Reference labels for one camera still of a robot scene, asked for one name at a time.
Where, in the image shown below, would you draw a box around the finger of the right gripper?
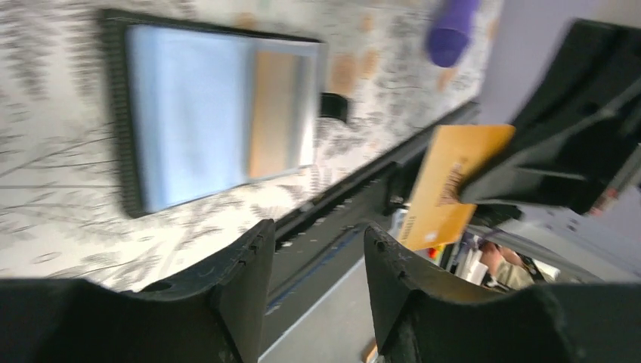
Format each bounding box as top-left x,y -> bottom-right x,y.
458,19 -> 640,215

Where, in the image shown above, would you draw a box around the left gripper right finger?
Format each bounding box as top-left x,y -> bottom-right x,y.
364,224 -> 640,362

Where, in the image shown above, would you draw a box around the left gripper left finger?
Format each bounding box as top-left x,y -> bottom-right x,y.
1,219 -> 275,362

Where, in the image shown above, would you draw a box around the black leather card holder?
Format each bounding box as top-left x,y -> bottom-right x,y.
99,8 -> 349,218

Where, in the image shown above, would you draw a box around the purple cylindrical marker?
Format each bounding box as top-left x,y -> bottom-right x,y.
424,0 -> 480,68

